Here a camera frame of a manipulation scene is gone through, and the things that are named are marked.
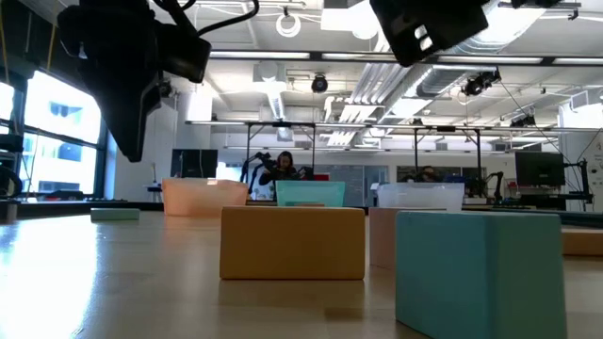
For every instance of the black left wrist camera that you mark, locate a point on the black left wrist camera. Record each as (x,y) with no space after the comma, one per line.
(188,54)

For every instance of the translucent green plastic bin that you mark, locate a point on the translucent green plastic bin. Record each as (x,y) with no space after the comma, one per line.
(310,193)

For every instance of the translucent orange plastic bin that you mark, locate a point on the translucent orange plastic bin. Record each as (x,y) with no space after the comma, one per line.
(202,198)

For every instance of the small natural wood cube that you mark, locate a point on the small natural wood cube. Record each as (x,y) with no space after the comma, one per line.
(382,237)

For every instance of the black background robot arm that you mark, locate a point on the black background robot arm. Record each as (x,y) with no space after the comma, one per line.
(256,162)
(498,183)

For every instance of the small green cube block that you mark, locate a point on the small green cube block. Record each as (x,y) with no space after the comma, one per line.
(471,278)

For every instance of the black beam with light strips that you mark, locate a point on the black beam with light strips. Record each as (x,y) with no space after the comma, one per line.
(314,56)

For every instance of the black ceiling dome camera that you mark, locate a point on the black ceiling dome camera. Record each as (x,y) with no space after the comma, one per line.
(319,84)

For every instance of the orange rectangular block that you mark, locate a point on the orange rectangular block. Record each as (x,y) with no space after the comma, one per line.
(584,241)
(292,242)

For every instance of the black monitor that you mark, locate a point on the black monitor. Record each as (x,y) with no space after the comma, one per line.
(539,168)
(194,163)

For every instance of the green rectangular block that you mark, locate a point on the green rectangular block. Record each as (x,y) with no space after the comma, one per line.
(114,214)

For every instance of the black ceiling camera cluster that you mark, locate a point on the black ceiling camera cluster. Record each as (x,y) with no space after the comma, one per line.
(480,82)

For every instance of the person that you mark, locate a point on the person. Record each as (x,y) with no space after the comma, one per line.
(282,169)
(428,174)

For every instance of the large window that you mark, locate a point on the large window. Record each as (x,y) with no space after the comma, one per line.
(61,113)

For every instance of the black gantry frame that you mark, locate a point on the black gantry frame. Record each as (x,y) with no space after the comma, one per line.
(281,124)
(445,128)

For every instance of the clear plastic bin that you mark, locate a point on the clear plastic bin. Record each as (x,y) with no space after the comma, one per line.
(424,195)

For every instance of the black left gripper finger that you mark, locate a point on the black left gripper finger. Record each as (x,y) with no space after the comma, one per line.
(127,117)

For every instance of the silver ventilation duct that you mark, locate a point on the silver ventilation duct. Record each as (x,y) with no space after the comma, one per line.
(438,80)

